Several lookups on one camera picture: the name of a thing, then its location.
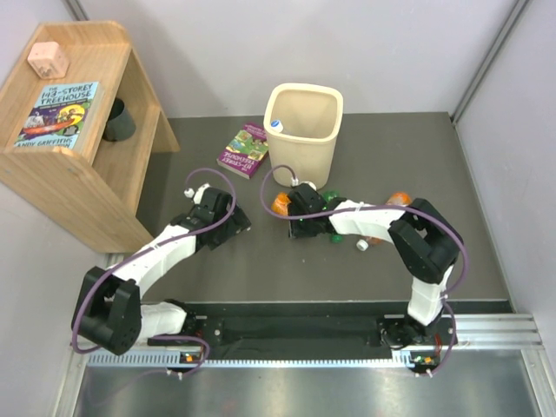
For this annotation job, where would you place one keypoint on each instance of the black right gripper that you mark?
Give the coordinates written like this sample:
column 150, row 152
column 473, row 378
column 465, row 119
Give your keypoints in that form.
column 296, row 232

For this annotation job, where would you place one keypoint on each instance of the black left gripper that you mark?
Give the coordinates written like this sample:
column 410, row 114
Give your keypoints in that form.
column 237, row 222

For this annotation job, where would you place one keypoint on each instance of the small orange bottle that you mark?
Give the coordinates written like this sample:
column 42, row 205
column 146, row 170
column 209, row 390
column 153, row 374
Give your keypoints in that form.
column 280, row 204

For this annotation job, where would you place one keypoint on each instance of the green plastic bottle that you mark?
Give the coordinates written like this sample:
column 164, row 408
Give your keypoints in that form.
column 334, row 238

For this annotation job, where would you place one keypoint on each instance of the orange bottle white cap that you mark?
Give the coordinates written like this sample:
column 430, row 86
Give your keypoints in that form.
column 398, row 198

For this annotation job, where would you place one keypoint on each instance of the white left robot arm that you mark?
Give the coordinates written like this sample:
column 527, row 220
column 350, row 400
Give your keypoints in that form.
column 109, row 310

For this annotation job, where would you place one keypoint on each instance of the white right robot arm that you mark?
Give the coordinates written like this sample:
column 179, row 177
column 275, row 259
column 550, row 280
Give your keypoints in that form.
column 425, row 242

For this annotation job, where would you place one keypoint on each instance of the cream plastic bin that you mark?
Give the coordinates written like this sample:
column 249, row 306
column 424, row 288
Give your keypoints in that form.
column 311, row 115

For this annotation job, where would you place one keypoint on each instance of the purple Treehouse book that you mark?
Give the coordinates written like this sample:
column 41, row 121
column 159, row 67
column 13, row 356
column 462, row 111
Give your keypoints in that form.
column 245, row 153

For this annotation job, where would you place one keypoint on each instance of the dark grey cup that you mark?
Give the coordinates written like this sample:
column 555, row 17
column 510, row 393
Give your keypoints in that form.
column 120, row 125

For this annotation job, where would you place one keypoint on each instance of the wooden shelf unit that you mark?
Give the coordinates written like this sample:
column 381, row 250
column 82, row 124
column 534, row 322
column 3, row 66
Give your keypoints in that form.
column 92, row 192

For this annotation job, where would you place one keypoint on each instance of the blue Treehouse book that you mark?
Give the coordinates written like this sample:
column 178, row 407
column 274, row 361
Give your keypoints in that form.
column 61, row 116

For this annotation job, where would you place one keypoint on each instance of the pink cube block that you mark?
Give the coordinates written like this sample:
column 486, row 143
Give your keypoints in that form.
column 48, row 60

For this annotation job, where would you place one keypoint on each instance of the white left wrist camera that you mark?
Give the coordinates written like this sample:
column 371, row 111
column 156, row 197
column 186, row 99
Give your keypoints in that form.
column 196, row 195

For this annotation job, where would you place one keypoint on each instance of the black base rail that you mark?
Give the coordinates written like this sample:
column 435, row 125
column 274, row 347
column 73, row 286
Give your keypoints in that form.
column 306, row 330

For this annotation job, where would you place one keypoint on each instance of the aluminium corner post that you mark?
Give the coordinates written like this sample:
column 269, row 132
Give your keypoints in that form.
column 501, row 38

